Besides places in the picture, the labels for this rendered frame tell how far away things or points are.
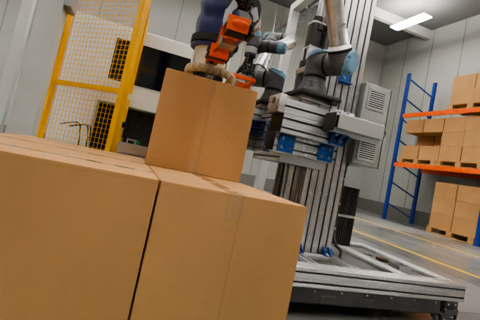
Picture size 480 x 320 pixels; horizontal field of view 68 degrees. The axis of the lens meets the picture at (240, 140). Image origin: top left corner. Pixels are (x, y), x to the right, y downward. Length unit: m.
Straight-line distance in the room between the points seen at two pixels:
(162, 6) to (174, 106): 10.26
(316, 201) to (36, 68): 2.09
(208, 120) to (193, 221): 0.68
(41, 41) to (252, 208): 2.30
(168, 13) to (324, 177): 10.03
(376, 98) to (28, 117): 2.29
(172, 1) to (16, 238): 11.11
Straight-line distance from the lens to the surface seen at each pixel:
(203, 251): 0.92
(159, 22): 11.52
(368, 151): 2.16
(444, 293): 2.33
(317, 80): 1.83
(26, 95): 2.89
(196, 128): 1.48
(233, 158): 1.51
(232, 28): 1.22
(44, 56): 2.91
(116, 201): 0.87
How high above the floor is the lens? 0.61
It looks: 4 degrees up
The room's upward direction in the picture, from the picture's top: 12 degrees clockwise
